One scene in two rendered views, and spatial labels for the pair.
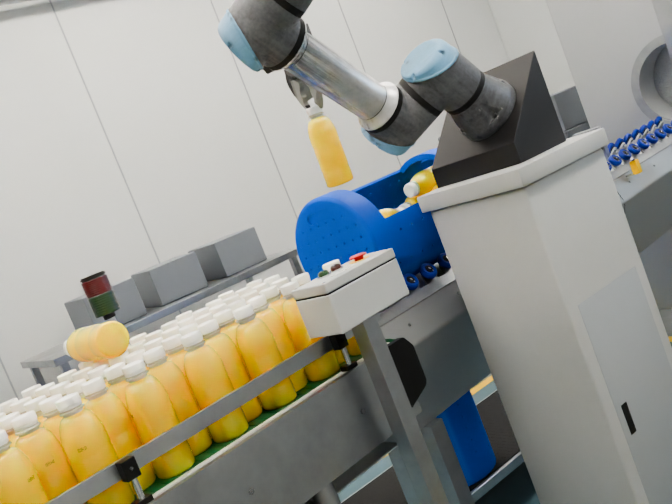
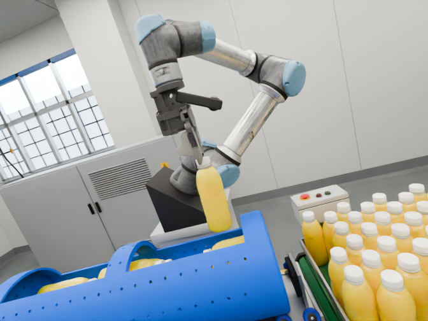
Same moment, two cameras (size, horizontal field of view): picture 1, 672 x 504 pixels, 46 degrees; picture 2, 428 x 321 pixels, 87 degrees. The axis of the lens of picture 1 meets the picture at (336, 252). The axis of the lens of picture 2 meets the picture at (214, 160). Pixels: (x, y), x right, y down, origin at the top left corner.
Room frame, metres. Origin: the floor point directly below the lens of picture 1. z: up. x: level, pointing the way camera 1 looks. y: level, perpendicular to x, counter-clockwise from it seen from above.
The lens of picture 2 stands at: (2.37, 0.38, 1.56)
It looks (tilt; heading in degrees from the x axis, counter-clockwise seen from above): 13 degrees down; 227
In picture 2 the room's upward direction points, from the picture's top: 18 degrees counter-clockwise
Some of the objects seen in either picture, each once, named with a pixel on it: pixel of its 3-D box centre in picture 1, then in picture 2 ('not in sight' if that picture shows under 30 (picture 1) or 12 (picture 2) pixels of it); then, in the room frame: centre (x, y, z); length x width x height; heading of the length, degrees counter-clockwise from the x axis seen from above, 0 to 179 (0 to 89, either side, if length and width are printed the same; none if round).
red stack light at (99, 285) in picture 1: (96, 286); not in sight; (1.90, 0.56, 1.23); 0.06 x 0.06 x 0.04
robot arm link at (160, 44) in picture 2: not in sight; (157, 44); (2.00, -0.09, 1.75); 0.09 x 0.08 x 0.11; 162
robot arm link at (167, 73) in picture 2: not in sight; (166, 77); (2.00, -0.09, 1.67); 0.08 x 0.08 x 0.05
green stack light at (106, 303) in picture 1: (104, 303); not in sight; (1.90, 0.56, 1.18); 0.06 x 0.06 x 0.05
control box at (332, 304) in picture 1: (351, 291); (319, 204); (1.53, 0.00, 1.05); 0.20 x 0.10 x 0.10; 131
